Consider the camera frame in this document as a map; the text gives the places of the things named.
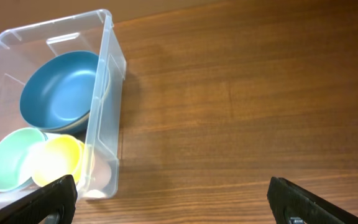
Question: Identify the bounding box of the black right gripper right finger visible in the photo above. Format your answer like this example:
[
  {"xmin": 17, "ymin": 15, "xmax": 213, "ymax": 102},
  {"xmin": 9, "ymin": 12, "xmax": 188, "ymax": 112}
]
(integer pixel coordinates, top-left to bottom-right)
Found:
[{"xmin": 267, "ymin": 177, "xmax": 358, "ymax": 224}]

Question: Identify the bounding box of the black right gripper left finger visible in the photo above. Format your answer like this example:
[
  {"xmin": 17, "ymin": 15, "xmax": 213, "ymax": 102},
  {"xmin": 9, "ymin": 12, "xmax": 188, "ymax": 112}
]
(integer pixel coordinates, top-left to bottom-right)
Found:
[{"xmin": 0, "ymin": 174, "xmax": 78, "ymax": 224}]

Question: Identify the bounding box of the yellow plastic cup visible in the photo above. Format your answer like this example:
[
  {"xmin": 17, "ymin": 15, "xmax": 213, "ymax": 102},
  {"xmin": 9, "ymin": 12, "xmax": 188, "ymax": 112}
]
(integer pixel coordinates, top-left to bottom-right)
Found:
[{"xmin": 29, "ymin": 134, "xmax": 85, "ymax": 187}]

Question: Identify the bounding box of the mint green plastic cup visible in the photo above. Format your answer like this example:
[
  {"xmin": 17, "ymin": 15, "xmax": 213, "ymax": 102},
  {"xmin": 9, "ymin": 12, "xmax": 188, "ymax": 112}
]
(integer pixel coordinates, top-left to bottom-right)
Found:
[{"xmin": 0, "ymin": 128, "xmax": 47, "ymax": 192}]

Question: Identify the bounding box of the blue bowl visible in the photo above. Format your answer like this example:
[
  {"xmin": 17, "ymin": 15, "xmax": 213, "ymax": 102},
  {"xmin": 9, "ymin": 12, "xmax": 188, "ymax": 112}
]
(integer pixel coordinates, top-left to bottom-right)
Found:
[{"xmin": 19, "ymin": 50, "xmax": 99, "ymax": 132}]

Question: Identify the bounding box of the clear plastic storage bin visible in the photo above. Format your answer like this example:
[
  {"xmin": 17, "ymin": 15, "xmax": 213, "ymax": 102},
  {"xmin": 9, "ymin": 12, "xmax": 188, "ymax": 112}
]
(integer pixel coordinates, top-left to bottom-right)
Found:
[{"xmin": 0, "ymin": 9, "xmax": 126, "ymax": 208}]

